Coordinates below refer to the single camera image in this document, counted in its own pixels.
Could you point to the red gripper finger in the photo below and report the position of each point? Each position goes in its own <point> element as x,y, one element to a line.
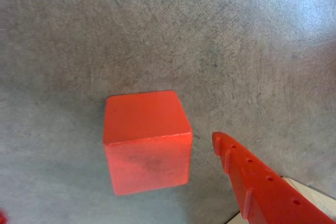
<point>2,217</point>
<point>262,195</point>

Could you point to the red cube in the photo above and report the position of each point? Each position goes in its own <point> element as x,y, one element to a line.
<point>147,140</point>

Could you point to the brown fibreboard base board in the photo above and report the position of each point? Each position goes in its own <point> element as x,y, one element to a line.
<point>157,24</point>

